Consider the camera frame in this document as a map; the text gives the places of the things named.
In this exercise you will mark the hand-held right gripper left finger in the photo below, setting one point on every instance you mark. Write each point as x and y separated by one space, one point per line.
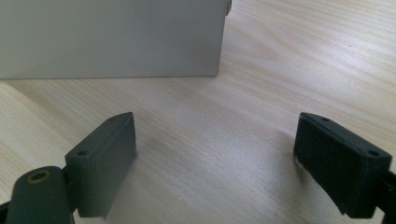
101 168

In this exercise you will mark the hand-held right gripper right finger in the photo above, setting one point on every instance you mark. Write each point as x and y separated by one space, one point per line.
341 165

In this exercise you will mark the grey expandable metal file rack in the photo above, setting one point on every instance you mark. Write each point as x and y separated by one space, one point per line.
109 37

